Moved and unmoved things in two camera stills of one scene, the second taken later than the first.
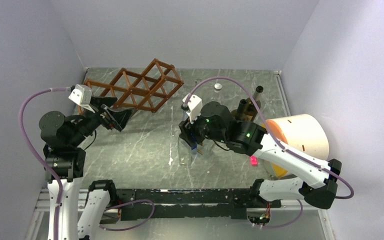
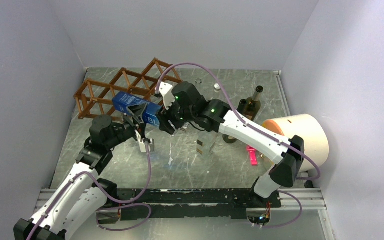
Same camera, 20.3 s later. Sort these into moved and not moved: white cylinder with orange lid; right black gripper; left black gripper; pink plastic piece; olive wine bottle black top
Moved: right black gripper; left black gripper
Not moved: white cylinder with orange lid; olive wine bottle black top; pink plastic piece
